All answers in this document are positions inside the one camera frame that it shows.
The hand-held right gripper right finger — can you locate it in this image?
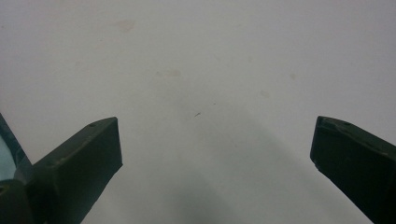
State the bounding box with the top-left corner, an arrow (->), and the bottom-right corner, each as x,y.
309,116 -> 396,224

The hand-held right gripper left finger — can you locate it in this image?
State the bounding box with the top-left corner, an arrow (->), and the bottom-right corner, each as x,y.
26,117 -> 123,224

